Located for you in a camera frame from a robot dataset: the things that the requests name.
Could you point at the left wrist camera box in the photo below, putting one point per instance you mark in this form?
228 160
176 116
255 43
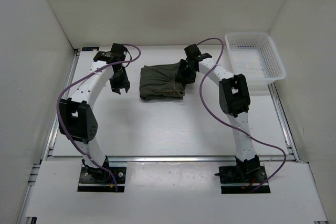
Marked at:
119 49

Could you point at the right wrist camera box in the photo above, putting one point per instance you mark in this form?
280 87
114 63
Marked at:
192 52

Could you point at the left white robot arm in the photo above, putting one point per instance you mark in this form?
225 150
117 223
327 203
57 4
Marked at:
75 113

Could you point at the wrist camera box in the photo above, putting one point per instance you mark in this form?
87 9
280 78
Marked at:
192 52
119 49

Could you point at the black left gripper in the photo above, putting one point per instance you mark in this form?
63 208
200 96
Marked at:
124 84

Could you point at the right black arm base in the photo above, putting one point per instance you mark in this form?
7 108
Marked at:
247 177

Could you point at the white perforated plastic basket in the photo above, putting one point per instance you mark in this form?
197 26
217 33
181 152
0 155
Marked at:
254 54

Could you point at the olive green shorts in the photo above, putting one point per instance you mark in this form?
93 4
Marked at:
158 82

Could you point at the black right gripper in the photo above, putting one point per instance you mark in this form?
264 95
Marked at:
190 79

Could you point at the black corner label plate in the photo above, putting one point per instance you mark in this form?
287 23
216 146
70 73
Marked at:
90 49

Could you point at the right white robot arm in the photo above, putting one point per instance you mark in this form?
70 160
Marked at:
234 101

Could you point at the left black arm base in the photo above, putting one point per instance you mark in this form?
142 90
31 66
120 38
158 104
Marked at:
97 180

